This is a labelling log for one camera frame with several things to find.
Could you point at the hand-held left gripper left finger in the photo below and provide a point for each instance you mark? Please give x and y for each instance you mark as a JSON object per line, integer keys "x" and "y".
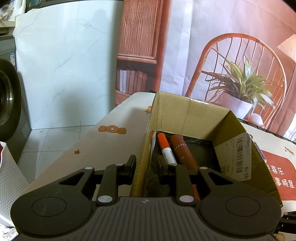
{"x": 130, "y": 165}

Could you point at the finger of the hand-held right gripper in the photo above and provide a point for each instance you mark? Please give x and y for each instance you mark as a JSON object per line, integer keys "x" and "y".
{"x": 288, "y": 222}

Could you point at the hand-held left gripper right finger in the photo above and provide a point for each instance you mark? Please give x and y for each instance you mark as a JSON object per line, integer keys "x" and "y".
{"x": 163, "y": 166}

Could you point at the orange marker pen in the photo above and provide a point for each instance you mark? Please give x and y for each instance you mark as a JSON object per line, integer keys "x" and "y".
{"x": 165, "y": 148}

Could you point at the brown lipstick tube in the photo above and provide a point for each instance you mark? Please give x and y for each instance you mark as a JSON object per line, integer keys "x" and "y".
{"x": 182, "y": 150}

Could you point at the brown cardboard box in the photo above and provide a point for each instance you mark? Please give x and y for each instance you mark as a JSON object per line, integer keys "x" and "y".
{"x": 185, "y": 115}

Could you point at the printed bear table mat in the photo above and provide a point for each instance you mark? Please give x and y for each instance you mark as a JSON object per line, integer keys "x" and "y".
{"x": 92, "y": 150}

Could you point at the black box liner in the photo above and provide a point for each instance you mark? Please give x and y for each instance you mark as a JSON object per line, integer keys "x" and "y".
{"x": 203, "y": 153}

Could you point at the white shipping label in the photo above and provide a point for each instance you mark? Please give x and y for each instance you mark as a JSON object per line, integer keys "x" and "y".
{"x": 235, "y": 157}

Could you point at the white plastic basket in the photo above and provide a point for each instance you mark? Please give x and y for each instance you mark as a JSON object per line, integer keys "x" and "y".
{"x": 11, "y": 180}

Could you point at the white marble board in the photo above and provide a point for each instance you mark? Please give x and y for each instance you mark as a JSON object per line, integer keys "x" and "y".
{"x": 69, "y": 58}

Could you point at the grey washing machine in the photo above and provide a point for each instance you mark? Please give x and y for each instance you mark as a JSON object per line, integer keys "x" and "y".
{"x": 9, "y": 99}

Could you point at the grey stone countertop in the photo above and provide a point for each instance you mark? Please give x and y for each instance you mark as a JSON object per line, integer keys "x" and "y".
{"x": 7, "y": 27}

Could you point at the white detergent bottle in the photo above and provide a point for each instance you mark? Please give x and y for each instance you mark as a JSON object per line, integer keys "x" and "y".
{"x": 19, "y": 8}

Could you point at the printed wall backdrop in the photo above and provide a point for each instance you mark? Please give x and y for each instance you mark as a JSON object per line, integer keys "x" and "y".
{"x": 185, "y": 34}

